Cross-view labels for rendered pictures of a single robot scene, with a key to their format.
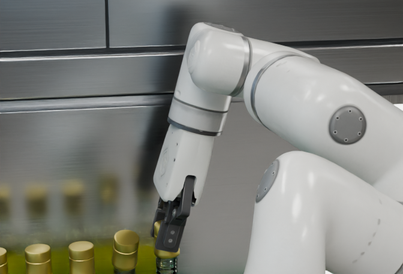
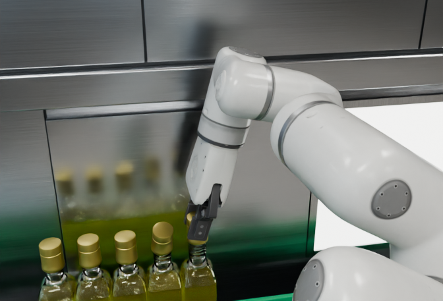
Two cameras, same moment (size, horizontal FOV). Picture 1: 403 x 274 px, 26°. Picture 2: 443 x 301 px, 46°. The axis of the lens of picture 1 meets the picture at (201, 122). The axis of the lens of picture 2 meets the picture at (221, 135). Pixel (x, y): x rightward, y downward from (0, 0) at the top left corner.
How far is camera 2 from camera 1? 0.40 m
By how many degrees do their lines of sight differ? 8
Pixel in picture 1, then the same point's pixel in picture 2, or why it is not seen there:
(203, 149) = (228, 161)
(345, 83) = (390, 152)
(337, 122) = (381, 198)
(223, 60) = (248, 91)
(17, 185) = (73, 177)
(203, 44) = (229, 75)
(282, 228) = not seen: outside the picture
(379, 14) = (376, 30)
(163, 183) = (193, 188)
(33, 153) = (85, 152)
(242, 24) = (261, 41)
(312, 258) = not seen: outside the picture
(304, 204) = not seen: outside the picture
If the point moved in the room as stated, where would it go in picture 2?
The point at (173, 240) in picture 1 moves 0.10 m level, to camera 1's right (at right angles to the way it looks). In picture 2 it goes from (202, 232) to (265, 232)
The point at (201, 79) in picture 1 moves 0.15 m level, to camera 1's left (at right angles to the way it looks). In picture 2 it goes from (227, 108) to (108, 108)
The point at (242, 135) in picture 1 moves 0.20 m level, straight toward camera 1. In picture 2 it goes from (260, 134) to (262, 189)
